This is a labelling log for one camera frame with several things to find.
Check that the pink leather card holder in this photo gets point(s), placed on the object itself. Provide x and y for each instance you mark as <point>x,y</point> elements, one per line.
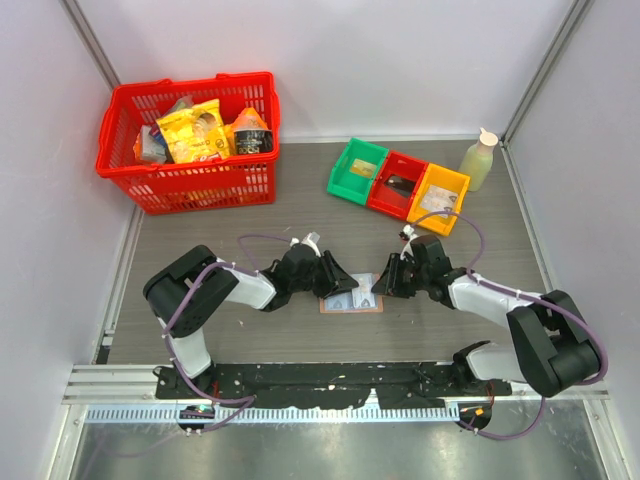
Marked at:
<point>342,304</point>

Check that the white cable duct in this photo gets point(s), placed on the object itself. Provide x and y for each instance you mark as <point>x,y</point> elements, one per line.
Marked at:
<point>178,413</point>

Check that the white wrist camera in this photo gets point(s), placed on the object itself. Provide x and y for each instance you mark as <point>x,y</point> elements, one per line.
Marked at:
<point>310,240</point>
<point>407,235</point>

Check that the yellow chips bag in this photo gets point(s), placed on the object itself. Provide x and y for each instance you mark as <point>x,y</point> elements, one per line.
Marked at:
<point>195,134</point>

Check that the black credit card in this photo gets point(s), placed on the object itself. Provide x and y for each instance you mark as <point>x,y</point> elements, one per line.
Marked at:
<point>402,186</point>

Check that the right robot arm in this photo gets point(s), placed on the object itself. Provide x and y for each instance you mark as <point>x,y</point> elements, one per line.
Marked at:
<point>550,348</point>

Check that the green lotion bottle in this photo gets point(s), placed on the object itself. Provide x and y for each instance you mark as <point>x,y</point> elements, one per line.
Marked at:
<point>478,159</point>

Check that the red plastic bin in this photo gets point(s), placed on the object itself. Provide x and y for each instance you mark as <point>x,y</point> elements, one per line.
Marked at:
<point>383,199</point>

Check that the grey small box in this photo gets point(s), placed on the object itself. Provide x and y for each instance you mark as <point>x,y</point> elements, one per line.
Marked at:
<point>148,150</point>

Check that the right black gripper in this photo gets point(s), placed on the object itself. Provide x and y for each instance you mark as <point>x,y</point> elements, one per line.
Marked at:
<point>389,283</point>

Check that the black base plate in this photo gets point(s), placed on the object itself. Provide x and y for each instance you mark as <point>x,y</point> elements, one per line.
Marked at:
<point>327,386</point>

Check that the gold credit card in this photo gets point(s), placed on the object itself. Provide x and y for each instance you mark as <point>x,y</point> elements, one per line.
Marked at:
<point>363,168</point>

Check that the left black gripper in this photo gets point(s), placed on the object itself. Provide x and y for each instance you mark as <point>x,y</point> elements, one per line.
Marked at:
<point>335,278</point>

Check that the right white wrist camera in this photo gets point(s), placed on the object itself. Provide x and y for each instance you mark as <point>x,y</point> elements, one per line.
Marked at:
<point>407,235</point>

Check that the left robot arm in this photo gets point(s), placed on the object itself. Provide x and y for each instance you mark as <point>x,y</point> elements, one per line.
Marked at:
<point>186,294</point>

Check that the white VIP credit card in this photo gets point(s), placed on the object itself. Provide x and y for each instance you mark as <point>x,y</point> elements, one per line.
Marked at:
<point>438,199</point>

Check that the orange snack packet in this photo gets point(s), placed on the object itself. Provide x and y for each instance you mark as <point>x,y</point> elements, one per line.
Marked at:
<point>248,119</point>

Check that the yellow plastic bin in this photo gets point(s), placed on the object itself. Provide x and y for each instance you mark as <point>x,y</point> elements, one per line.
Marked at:
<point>448,179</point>

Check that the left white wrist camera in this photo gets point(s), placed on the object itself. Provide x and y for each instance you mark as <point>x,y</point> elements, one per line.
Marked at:
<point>310,240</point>

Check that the green plastic bin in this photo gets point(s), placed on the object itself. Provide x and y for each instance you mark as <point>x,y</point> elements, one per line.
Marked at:
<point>344,184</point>

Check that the black round can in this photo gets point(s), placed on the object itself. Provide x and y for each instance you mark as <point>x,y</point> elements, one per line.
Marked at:
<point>253,141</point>

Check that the red plastic shopping basket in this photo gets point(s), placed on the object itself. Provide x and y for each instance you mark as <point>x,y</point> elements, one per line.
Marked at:
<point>172,188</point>

